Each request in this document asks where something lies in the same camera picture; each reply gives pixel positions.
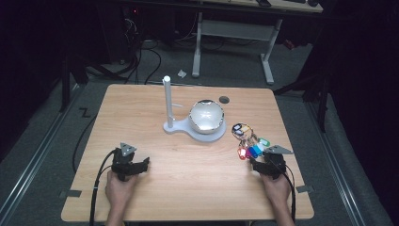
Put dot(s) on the person's left hand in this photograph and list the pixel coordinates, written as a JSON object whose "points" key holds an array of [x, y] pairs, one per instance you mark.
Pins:
{"points": [[119, 190]]}

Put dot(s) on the crumpled white paper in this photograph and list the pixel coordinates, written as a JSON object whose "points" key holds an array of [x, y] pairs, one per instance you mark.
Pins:
{"points": [[182, 73]]}

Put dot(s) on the bunch of coloured key tags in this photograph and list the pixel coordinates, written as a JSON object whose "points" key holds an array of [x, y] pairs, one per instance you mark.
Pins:
{"points": [[249, 142]]}

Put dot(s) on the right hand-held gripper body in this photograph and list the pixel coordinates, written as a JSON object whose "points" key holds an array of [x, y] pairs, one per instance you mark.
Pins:
{"points": [[273, 163]]}

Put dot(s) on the round grey table grommet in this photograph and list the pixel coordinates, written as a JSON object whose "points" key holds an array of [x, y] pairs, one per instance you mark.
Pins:
{"points": [[224, 100]]}

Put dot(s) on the person's right hand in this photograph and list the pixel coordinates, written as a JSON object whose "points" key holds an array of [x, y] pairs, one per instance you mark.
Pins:
{"points": [[277, 189]]}

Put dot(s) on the shiny silver bowl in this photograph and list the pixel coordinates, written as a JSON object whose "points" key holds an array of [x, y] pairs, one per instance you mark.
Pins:
{"points": [[207, 116]]}

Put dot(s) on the grey tape strip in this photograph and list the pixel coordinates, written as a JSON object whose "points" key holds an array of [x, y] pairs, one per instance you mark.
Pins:
{"points": [[305, 189], [71, 193]]}

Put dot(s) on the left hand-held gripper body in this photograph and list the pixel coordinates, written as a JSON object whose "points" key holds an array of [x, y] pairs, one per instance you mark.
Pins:
{"points": [[124, 164]]}

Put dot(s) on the white frame desk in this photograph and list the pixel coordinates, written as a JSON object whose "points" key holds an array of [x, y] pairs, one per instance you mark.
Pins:
{"points": [[235, 29]]}

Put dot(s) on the metal floor rail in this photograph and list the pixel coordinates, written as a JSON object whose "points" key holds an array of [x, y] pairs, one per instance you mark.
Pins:
{"points": [[334, 163], [34, 157]]}

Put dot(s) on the dark computer tower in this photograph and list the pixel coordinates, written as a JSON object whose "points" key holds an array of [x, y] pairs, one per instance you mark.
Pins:
{"points": [[124, 34]]}

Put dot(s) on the dark metal stand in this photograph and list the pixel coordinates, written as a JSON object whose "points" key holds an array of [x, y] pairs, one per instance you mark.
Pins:
{"points": [[316, 88], [67, 81]]}

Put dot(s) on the white stand with pole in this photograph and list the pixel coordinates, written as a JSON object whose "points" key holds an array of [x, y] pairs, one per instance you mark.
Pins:
{"points": [[178, 127]]}

